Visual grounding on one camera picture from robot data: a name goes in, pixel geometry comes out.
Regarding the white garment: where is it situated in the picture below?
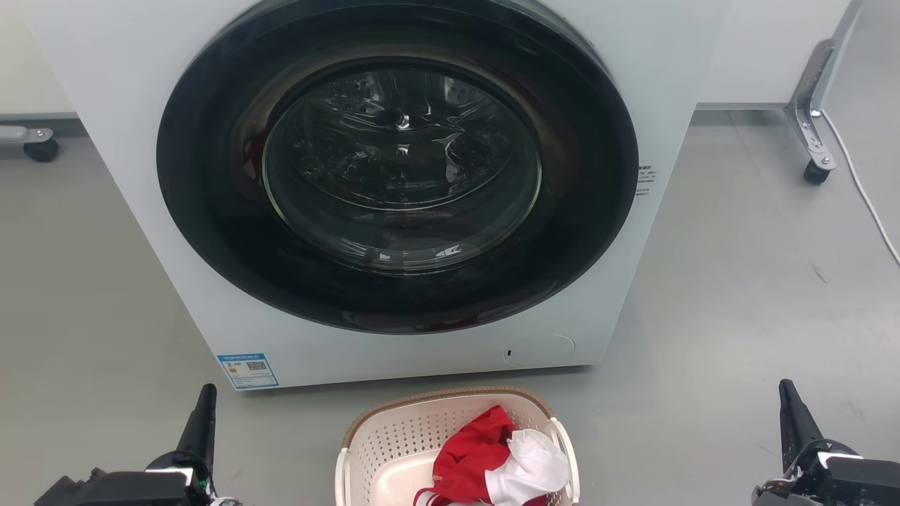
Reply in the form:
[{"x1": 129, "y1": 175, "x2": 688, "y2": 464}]
[{"x1": 485, "y1": 429, "x2": 572, "y2": 506}]

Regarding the round black washer door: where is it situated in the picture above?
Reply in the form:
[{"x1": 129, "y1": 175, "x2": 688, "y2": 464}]
[{"x1": 156, "y1": 0, "x2": 639, "y2": 335}]

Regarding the thin white cable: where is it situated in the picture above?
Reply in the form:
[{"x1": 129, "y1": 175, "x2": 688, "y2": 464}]
[{"x1": 821, "y1": 111, "x2": 900, "y2": 266}]

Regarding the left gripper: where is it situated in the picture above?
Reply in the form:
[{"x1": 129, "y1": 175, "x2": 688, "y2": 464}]
[{"x1": 35, "y1": 383, "x2": 240, "y2": 506}]

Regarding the red garment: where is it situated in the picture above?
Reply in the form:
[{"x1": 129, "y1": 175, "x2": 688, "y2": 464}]
[{"x1": 413, "y1": 405, "x2": 549, "y2": 506}]

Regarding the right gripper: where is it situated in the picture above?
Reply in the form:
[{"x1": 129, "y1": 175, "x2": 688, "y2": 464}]
[{"x1": 752, "y1": 379, "x2": 900, "y2": 506}]

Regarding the white furniture panel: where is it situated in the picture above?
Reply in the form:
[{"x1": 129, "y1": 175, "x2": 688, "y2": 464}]
[{"x1": 696, "y1": 0, "x2": 866, "y2": 111}]

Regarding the blue energy label sticker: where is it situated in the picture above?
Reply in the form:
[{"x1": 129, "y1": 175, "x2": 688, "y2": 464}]
[{"x1": 217, "y1": 353, "x2": 280, "y2": 391}]

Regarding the white washing machine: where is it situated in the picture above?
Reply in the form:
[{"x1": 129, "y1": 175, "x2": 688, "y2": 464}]
[{"x1": 21, "y1": 0, "x2": 732, "y2": 391}]

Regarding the grey metal leg bracket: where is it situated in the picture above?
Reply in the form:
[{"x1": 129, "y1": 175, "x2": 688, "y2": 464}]
[
  {"x1": 0, "y1": 126, "x2": 54, "y2": 146},
  {"x1": 785, "y1": 40, "x2": 837, "y2": 171}
]

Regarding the cream perforated laundry basket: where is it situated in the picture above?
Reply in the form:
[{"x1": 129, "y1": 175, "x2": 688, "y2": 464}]
[{"x1": 335, "y1": 385, "x2": 581, "y2": 506}]

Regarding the round washer filter cover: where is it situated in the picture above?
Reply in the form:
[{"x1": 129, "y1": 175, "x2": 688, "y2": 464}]
[{"x1": 503, "y1": 334, "x2": 576, "y2": 366}]

